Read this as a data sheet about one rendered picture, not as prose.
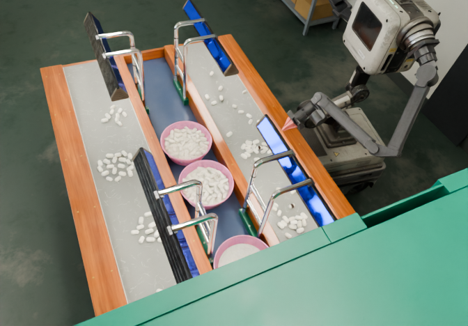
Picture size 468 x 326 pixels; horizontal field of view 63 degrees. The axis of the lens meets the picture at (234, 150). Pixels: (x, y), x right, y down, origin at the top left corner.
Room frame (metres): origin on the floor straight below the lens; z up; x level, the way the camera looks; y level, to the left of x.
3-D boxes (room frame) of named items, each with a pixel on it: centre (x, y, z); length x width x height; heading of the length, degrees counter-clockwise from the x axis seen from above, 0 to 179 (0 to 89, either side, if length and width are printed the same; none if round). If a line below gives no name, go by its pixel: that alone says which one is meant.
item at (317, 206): (0.93, -0.28, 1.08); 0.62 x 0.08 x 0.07; 32
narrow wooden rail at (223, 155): (1.23, 0.06, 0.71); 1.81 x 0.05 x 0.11; 32
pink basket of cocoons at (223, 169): (1.01, 0.11, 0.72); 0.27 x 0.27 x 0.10
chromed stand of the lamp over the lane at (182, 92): (1.71, 0.31, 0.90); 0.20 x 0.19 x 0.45; 32
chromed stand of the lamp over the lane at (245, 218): (0.89, -0.20, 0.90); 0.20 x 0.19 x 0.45; 32
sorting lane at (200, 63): (1.33, -0.09, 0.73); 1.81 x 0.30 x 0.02; 32
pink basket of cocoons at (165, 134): (1.24, 0.25, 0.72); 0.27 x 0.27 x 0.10
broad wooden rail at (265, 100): (1.44, -0.27, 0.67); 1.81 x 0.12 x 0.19; 32
